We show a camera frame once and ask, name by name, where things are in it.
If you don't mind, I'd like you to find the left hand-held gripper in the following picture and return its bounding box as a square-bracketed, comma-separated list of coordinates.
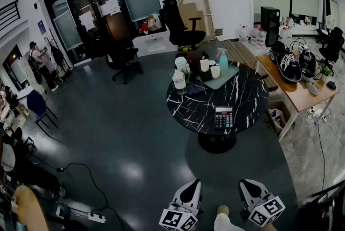
[158, 179, 203, 231]

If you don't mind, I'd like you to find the black high-back office chair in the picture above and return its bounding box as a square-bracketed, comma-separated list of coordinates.
[158, 0, 207, 51]

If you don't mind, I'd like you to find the white labelled bottle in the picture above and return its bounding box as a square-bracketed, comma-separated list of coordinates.
[172, 69, 188, 95]

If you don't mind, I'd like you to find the round wooden table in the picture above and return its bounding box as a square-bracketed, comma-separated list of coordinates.
[12, 185, 50, 231]

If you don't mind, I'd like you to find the green artificial plant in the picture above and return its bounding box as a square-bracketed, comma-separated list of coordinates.
[183, 64, 209, 90]

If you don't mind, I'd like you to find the black mesh office chair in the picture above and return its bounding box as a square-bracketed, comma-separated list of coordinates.
[318, 26, 345, 66]

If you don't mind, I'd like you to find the black wall railing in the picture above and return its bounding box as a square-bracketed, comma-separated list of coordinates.
[0, 0, 22, 31]

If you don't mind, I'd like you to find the open cardboard box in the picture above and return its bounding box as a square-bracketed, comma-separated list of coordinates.
[266, 101, 292, 134]

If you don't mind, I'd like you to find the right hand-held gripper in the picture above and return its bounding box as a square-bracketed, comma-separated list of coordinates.
[238, 179, 286, 227]

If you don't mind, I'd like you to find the small potted plant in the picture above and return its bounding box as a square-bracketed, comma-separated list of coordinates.
[320, 64, 333, 77]

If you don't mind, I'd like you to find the black calculator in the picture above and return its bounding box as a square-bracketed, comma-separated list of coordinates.
[214, 106, 234, 130]

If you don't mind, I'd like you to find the teal tray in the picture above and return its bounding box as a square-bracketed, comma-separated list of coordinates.
[198, 61, 240, 90]

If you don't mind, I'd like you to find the clear water bottle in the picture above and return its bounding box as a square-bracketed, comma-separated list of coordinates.
[239, 25, 249, 45]
[256, 28, 267, 49]
[250, 24, 259, 45]

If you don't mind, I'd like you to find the white box in dark holder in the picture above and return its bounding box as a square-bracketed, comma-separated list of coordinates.
[198, 59, 214, 83]

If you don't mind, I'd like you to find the small cardboard box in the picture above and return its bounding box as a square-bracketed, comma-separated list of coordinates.
[146, 14, 162, 32]

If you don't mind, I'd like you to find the cardboard sheet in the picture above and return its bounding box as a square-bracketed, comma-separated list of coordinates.
[177, 2, 206, 33]

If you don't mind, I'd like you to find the white power strip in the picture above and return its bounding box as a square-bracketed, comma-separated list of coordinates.
[88, 212, 107, 223]

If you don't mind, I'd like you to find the blue wall poster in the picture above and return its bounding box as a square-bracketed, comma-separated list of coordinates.
[37, 19, 47, 35]

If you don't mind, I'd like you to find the white paper notice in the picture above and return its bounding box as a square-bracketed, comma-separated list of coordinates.
[78, 11, 96, 31]
[99, 0, 121, 17]

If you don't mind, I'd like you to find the round black marble table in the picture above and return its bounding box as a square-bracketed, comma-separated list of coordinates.
[166, 60, 270, 155]

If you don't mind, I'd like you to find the brown pen holder box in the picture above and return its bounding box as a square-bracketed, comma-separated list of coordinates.
[185, 50, 210, 64]

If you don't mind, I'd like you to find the person's trouser leg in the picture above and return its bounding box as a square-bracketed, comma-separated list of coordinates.
[213, 212, 245, 231]

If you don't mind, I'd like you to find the wooden canvas frame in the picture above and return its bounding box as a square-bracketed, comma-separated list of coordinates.
[174, 0, 217, 42]

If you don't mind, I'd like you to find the black bag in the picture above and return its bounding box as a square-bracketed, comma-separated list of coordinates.
[269, 40, 289, 64]

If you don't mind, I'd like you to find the teal spray bottle pink nozzle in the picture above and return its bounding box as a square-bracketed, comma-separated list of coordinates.
[216, 47, 229, 76]

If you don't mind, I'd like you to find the dark blue cloth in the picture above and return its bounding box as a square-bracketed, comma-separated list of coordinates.
[185, 83, 209, 97]

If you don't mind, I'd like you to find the black and white gripper device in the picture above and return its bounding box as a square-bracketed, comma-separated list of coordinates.
[297, 44, 319, 83]
[275, 52, 303, 83]

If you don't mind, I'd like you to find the black floor cable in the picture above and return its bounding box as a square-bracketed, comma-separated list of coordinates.
[56, 162, 125, 231]

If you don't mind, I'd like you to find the blue chair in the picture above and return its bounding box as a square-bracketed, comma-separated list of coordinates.
[26, 89, 59, 130]

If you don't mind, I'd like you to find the wooden slat bench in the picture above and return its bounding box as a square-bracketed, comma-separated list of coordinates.
[220, 39, 279, 92]

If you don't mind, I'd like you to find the black coat rack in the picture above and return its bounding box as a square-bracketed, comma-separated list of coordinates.
[44, 36, 74, 77]

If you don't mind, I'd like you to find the wooden desk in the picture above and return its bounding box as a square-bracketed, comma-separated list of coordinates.
[255, 51, 341, 142]

